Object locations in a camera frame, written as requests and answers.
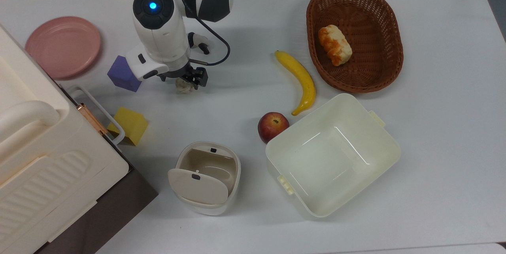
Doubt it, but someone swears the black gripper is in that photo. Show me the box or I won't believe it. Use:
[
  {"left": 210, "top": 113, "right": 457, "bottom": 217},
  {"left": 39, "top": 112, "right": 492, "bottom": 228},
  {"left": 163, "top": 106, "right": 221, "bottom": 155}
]
[{"left": 159, "top": 65, "right": 208, "bottom": 88}]

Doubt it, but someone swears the white paper ball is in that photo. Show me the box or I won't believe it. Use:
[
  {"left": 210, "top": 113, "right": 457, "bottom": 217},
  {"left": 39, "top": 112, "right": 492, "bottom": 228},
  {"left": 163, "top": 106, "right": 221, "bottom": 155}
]
[{"left": 176, "top": 79, "right": 195, "bottom": 95}]

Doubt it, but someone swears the beige trash can with lid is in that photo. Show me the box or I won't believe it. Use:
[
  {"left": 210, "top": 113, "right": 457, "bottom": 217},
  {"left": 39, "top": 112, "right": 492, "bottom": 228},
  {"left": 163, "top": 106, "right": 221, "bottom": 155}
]
[{"left": 168, "top": 142, "right": 242, "bottom": 216}]

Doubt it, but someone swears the small panda toy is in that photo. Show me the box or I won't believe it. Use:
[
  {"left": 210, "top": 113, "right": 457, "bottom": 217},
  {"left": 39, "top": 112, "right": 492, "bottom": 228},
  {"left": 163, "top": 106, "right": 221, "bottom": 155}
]
[{"left": 187, "top": 32, "right": 211, "bottom": 55}]

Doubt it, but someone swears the purple foam cube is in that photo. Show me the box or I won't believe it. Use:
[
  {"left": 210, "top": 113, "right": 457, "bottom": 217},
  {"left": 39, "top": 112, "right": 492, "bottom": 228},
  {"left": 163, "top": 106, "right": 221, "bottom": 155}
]
[{"left": 107, "top": 55, "right": 143, "bottom": 93}]

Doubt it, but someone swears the yellow foam cube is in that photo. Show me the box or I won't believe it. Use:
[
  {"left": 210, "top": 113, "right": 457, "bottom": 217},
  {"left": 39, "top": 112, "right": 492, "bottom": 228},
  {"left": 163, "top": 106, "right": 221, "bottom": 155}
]
[{"left": 107, "top": 107, "right": 149, "bottom": 146}]

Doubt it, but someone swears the red apple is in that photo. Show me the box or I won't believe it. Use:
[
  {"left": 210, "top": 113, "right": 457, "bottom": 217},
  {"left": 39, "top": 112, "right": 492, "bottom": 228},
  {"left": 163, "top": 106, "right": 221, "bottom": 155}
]
[{"left": 258, "top": 112, "right": 290, "bottom": 144}]

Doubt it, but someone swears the yellow banana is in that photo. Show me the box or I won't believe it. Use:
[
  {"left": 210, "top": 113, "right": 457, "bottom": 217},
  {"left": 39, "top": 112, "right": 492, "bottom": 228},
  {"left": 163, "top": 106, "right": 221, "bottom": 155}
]
[{"left": 275, "top": 50, "right": 317, "bottom": 116}]

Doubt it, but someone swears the bread roll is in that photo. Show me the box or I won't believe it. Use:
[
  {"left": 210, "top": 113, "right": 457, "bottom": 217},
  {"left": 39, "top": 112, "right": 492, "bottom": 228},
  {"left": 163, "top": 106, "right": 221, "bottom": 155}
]
[{"left": 318, "top": 25, "right": 353, "bottom": 67}]

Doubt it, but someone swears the pink plastic plate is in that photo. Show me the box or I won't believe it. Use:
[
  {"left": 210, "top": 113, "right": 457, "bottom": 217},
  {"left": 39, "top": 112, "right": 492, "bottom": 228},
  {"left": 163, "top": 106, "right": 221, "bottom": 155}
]
[{"left": 25, "top": 16, "right": 102, "bottom": 80}]

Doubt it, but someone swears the white rectangular plastic bin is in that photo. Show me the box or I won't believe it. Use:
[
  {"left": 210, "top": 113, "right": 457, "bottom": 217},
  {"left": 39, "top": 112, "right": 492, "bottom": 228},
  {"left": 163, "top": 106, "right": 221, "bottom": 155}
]
[{"left": 265, "top": 93, "right": 402, "bottom": 218}]

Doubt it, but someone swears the brown wicker basket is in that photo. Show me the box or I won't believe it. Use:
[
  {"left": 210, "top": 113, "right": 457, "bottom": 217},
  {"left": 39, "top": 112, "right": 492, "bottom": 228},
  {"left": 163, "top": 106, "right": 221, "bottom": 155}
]
[{"left": 306, "top": 0, "right": 404, "bottom": 94}]

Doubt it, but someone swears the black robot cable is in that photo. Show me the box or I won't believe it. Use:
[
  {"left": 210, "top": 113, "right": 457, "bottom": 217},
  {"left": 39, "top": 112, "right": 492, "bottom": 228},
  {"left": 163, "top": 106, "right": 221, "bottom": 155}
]
[{"left": 179, "top": 0, "right": 231, "bottom": 66}]

